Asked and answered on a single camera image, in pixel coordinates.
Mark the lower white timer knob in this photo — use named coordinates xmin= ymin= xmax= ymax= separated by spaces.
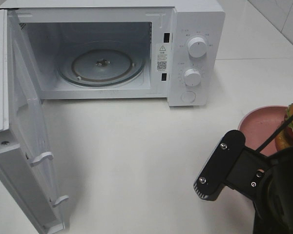
xmin=182 ymin=68 xmax=202 ymax=87

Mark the round white door button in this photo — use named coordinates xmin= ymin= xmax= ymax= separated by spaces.
xmin=181 ymin=91 xmax=196 ymax=103

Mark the burger with lettuce and tomato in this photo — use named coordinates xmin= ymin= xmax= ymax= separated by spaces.
xmin=274 ymin=103 xmax=293 ymax=151

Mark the upper white power knob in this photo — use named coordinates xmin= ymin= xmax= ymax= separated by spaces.
xmin=187 ymin=35 xmax=208 ymax=58

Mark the white warning label sticker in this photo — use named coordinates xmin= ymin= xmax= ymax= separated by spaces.
xmin=155 ymin=43 xmax=171 ymax=72

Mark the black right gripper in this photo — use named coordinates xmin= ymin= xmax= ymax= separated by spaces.
xmin=225 ymin=146 xmax=293 ymax=234

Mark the white microwave door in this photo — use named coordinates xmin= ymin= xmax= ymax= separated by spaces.
xmin=0 ymin=9 xmax=68 ymax=234

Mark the white microwave oven body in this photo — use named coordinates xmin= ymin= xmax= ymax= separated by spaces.
xmin=0 ymin=0 xmax=225 ymax=106

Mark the glass microwave turntable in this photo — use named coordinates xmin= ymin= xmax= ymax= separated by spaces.
xmin=57 ymin=40 xmax=150 ymax=87

